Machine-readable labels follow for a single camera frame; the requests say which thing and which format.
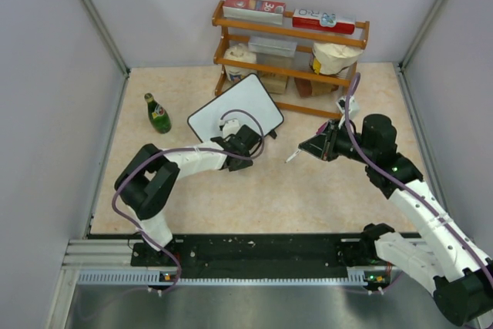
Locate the clear plastic container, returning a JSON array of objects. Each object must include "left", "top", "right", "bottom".
[{"left": 248, "top": 36, "right": 297, "bottom": 69}]

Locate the white whiteboard black frame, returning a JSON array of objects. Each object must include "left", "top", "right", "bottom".
[{"left": 187, "top": 74, "right": 284, "bottom": 142}]

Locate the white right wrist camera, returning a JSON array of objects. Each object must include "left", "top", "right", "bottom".
[{"left": 337, "top": 96, "right": 361, "bottom": 119}]

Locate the white marker pen magenta cap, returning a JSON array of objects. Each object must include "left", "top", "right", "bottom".
[{"left": 285, "top": 122, "right": 327, "bottom": 163}]

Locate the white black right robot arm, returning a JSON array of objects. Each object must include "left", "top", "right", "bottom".
[{"left": 298, "top": 114, "right": 492, "bottom": 326}]

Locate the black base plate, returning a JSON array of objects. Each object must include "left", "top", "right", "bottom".
[{"left": 131, "top": 233, "right": 392, "bottom": 279}]

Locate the orange wooden shelf rack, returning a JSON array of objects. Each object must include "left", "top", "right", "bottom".
[{"left": 211, "top": 0, "right": 371, "bottom": 120}]

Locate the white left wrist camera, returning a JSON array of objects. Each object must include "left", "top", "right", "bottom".
[{"left": 219, "top": 119, "right": 240, "bottom": 138}]

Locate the white wrapped jar right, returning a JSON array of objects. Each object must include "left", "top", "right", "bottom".
[{"left": 310, "top": 42, "right": 364, "bottom": 76}]

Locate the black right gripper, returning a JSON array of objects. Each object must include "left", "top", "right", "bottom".
[{"left": 300, "top": 118, "right": 375, "bottom": 164}]

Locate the red white box right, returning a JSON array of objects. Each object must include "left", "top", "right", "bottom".
[{"left": 292, "top": 8, "right": 356, "bottom": 35}]

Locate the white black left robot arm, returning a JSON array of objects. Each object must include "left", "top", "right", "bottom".
[{"left": 114, "top": 125, "right": 262, "bottom": 265}]

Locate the grey slotted cable duct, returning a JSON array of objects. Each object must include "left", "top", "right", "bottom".
[{"left": 77, "top": 270, "right": 390, "bottom": 287}]

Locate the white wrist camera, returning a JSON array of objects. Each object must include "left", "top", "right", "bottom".
[
  {"left": 337, "top": 96, "right": 361, "bottom": 119},
  {"left": 219, "top": 119, "right": 240, "bottom": 138}
]

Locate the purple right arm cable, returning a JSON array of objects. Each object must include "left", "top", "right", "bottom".
[{"left": 344, "top": 72, "right": 493, "bottom": 329}]

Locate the red white box left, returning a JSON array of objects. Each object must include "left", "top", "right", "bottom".
[{"left": 223, "top": 0, "right": 286, "bottom": 25}]

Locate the tan cardboard box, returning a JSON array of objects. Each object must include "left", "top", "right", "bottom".
[{"left": 259, "top": 72, "right": 289, "bottom": 95}]

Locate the brown bread package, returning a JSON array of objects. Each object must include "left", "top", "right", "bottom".
[{"left": 294, "top": 78, "right": 337, "bottom": 98}]

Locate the red white box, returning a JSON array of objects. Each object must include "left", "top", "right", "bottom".
[
  {"left": 223, "top": 0, "right": 286, "bottom": 25},
  {"left": 292, "top": 8, "right": 356, "bottom": 35}
]

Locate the green glass bottle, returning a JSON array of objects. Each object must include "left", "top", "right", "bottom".
[{"left": 144, "top": 92, "right": 172, "bottom": 134}]

